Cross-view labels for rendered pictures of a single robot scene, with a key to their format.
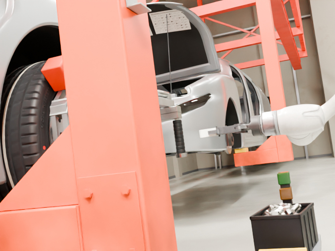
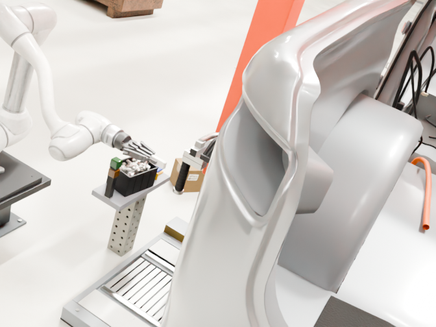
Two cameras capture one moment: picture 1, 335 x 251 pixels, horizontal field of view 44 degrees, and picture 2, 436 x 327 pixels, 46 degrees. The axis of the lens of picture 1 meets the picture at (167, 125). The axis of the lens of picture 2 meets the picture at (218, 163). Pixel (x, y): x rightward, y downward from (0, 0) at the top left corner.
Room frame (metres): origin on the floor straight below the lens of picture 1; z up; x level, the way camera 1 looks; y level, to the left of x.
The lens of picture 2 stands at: (3.38, 0.07, 1.87)
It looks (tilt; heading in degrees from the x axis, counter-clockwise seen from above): 28 degrees down; 180
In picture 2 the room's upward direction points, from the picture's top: 19 degrees clockwise
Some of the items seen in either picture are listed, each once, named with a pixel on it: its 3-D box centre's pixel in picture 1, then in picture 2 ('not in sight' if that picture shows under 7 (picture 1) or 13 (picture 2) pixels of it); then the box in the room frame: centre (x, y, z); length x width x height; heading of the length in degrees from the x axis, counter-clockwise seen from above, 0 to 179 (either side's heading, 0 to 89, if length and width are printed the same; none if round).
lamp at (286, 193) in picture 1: (286, 193); (113, 172); (1.38, -0.36, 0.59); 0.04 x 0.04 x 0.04; 70
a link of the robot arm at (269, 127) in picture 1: (269, 123); (113, 136); (1.49, -0.37, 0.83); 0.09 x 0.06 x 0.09; 160
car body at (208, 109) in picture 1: (192, 104); not in sight; (6.39, -0.43, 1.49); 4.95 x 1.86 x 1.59; 160
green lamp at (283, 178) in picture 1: (284, 178); (115, 163); (1.38, -0.36, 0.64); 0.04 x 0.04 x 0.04; 70
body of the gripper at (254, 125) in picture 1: (250, 126); (127, 144); (1.52, -0.30, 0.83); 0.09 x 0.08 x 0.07; 70
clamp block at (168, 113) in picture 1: (168, 113); (195, 157); (1.62, -0.01, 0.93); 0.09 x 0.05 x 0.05; 70
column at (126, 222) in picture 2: not in sight; (127, 217); (1.16, -0.28, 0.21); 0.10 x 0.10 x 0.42; 70
